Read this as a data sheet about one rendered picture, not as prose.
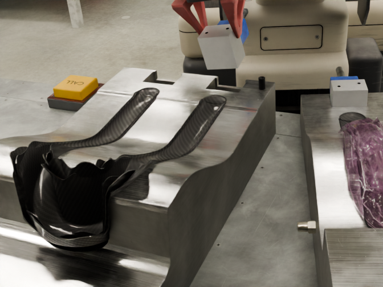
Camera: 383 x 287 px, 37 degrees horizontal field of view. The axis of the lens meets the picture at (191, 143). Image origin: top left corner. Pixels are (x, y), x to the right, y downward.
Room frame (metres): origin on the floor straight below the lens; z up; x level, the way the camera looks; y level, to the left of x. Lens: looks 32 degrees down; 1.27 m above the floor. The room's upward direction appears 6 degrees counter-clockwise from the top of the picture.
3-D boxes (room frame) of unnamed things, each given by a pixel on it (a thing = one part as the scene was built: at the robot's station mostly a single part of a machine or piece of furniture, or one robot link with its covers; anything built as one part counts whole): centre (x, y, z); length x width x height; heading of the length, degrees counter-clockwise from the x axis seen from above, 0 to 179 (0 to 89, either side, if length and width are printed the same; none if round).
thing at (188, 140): (0.62, 0.08, 0.92); 0.35 x 0.16 x 0.09; 154
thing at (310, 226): (0.50, -0.12, 0.84); 0.02 x 0.01 x 0.02; 81
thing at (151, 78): (0.83, 0.03, 0.87); 0.05 x 0.05 x 0.04; 64
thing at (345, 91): (0.80, -0.25, 0.86); 0.13 x 0.05 x 0.05; 171
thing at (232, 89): (0.78, -0.06, 0.87); 0.05 x 0.05 x 0.04; 64
